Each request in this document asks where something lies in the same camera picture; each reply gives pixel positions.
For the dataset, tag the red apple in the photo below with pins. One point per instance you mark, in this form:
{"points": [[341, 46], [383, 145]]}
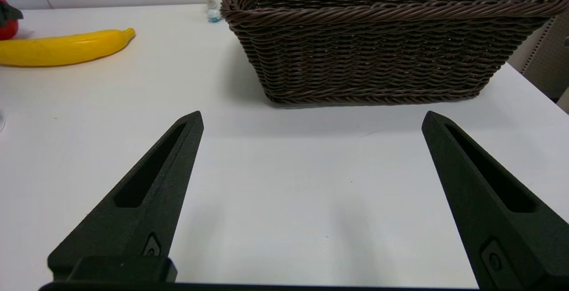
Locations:
{"points": [[6, 31]]}

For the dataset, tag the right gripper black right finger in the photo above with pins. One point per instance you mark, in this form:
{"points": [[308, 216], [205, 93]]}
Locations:
{"points": [[466, 184]]}

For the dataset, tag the yellow banana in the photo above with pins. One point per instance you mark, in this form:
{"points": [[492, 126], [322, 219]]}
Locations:
{"points": [[62, 49]]}

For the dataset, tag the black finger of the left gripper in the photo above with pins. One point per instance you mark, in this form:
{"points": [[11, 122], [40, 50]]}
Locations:
{"points": [[9, 12]]}

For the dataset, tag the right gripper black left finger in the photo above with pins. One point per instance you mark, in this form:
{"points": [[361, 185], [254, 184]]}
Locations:
{"points": [[164, 202]]}

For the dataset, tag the dark brown wicker basket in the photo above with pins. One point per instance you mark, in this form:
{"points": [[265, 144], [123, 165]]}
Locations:
{"points": [[378, 60]]}

